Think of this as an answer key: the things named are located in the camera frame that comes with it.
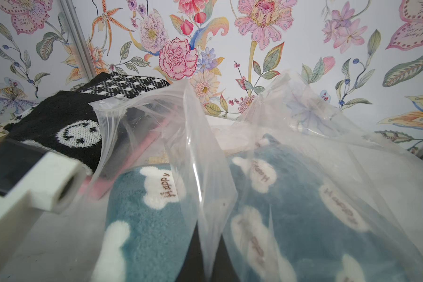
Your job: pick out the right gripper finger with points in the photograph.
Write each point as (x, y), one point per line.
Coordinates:
(188, 245)

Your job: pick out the cream folded blanket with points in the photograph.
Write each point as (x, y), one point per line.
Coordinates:
(183, 142)

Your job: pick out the clear plastic vacuum bag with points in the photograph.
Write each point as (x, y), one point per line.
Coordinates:
(367, 167)

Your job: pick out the black white patterned blanket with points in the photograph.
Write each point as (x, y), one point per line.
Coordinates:
(66, 122)

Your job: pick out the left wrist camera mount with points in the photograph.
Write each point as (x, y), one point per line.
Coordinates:
(32, 181)

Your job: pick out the pink blanket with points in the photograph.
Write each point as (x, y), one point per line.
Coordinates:
(123, 145)

